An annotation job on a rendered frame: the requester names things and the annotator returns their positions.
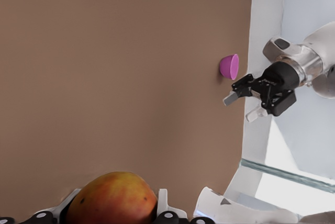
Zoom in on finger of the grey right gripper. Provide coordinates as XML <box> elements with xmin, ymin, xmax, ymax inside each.
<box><xmin>222</xmin><ymin>90</ymin><xmax>240</xmax><ymax>107</ymax></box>
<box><xmin>245</xmin><ymin>104</ymin><xmax>269</xmax><ymax>124</ymax></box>

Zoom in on small magenta bowl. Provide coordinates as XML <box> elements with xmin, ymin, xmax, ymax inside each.
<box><xmin>219</xmin><ymin>53</ymin><xmax>240</xmax><ymax>81</ymax></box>

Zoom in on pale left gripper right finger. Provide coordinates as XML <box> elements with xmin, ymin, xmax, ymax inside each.
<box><xmin>156</xmin><ymin>188</ymin><xmax>188</xmax><ymax>224</ymax></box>

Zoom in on red yellow apple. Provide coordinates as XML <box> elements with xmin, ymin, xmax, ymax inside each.
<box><xmin>65</xmin><ymin>171</ymin><xmax>159</xmax><ymax>224</ymax></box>

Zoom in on pale left gripper left finger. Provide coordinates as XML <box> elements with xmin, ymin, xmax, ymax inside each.
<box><xmin>33</xmin><ymin>188</ymin><xmax>82</xmax><ymax>224</ymax></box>

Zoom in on silver frame post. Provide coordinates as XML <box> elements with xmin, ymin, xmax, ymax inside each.
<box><xmin>240</xmin><ymin>158</ymin><xmax>335</xmax><ymax>194</ymax></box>

